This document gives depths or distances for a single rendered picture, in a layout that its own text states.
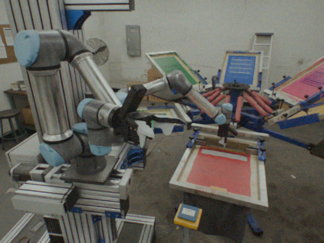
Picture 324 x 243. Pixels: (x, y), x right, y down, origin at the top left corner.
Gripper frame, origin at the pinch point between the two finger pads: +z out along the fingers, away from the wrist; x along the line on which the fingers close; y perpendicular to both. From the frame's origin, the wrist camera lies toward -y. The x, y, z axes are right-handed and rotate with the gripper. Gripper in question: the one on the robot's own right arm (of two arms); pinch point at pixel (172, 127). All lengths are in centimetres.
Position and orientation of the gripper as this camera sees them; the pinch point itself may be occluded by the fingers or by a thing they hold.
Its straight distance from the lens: 57.3
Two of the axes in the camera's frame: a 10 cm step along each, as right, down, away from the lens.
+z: 8.2, 2.3, -5.2
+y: -0.8, 9.5, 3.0
